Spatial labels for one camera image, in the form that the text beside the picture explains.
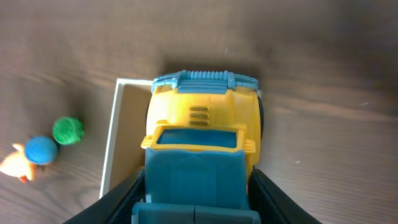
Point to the green ribbed round toy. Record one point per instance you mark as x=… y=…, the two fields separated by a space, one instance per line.
x=68 y=130

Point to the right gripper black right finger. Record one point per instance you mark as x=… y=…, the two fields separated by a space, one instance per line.
x=272 y=204

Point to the yellow grey toy truck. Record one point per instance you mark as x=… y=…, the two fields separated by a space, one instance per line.
x=203 y=137

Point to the orange duck toy blue cap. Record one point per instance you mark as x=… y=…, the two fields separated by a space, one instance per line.
x=23 y=162

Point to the white cardboard box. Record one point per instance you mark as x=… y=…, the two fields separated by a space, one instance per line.
x=124 y=153

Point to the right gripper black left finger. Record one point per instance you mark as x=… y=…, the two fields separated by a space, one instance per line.
x=116 y=205

